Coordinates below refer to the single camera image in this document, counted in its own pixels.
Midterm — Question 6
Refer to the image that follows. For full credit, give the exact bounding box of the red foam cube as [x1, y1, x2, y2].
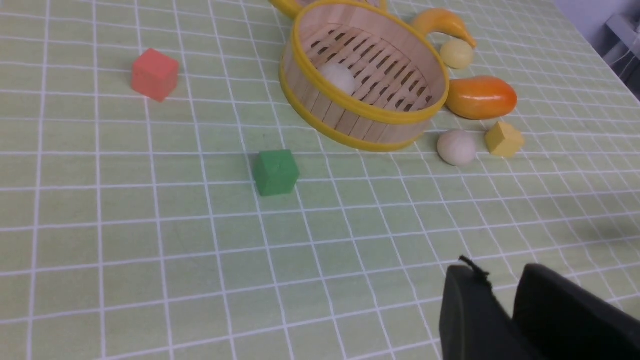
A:
[130, 48, 179, 103]

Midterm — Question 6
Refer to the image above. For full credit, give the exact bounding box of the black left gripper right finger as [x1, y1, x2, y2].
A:
[513, 263, 640, 360]

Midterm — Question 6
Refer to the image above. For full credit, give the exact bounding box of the yellow toy banana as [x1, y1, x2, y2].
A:
[409, 7, 477, 49]

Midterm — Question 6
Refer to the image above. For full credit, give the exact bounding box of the woven bamboo steamer lid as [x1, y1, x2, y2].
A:
[269, 0, 387, 19]

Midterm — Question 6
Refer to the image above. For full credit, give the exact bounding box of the white bun front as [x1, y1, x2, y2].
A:
[437, 129, 477, 167]

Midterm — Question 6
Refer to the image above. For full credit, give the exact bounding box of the green checkered tablecloth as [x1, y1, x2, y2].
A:
[0, 0, 640, 360]

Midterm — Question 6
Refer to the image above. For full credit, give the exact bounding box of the green foam cube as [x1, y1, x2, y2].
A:
[253, 149, 300, 198]

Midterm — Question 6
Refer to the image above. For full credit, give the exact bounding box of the yellow foam block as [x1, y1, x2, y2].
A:
[484, 121, 525, 158]

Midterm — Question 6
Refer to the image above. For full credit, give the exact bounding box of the orange toy mango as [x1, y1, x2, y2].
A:
[445, 75, 518, 121]

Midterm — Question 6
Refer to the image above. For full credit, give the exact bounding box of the white bun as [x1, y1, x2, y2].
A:
[437, 129, 477, 167]
[318, 63, 356, 96]

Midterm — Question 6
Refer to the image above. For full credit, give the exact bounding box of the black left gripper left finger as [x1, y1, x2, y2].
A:
[439, 256, 541, 360]

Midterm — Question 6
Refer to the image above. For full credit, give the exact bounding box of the grey background equipment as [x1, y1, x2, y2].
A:
[603, 0, 640, 99]

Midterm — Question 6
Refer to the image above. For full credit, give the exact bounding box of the pale yellow bun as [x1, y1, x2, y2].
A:
[439, 38, 474, 69]

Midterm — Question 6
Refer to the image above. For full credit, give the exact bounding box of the bamboo steamer tray yellow rim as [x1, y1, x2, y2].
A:
[279, 0, 450, 152]

